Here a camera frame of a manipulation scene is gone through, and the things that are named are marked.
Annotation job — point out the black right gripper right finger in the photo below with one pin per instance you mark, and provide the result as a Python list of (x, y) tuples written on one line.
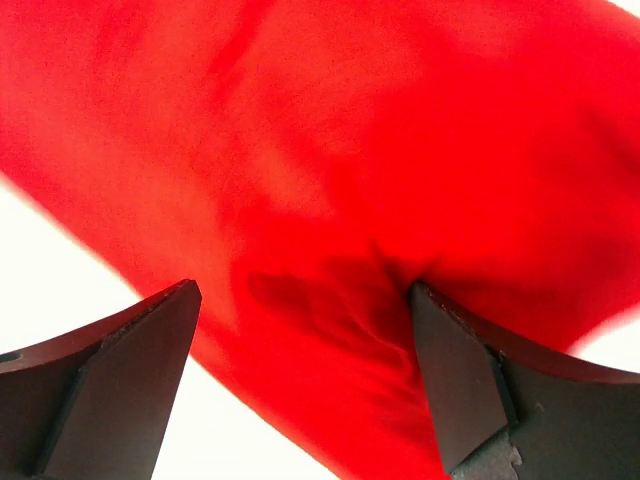
[(505, 407)]

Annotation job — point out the red t-shirt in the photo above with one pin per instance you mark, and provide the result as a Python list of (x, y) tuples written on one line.
[(306, 161)]

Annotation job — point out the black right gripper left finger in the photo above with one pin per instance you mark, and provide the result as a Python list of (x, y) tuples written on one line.
[(94, 403)]

